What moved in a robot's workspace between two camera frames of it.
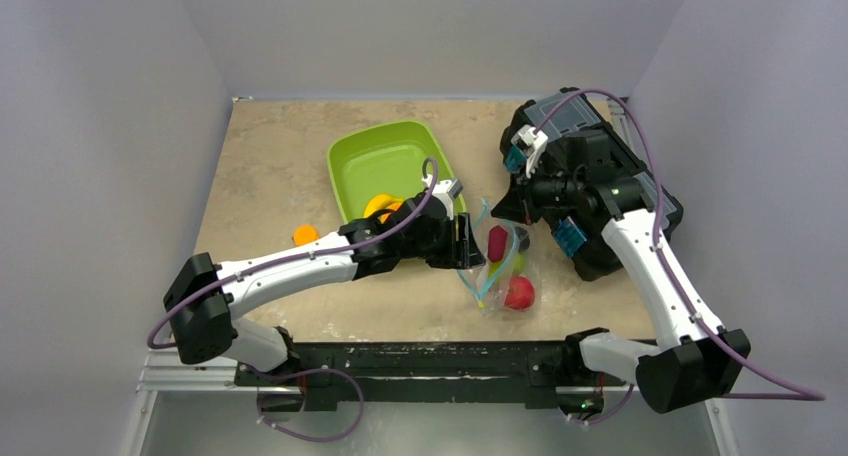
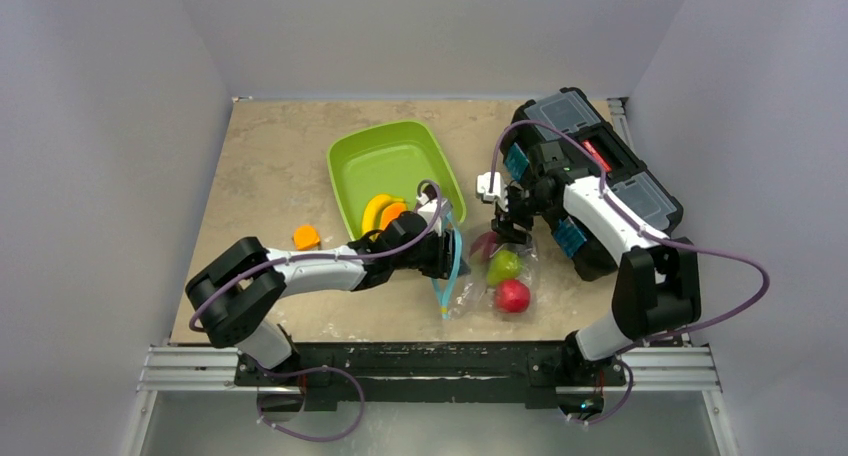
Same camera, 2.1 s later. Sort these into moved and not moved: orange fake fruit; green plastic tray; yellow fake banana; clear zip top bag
Moved: clear zip top bag
Not moved: green plastic tray; orange fake fruit; yellow fake banana
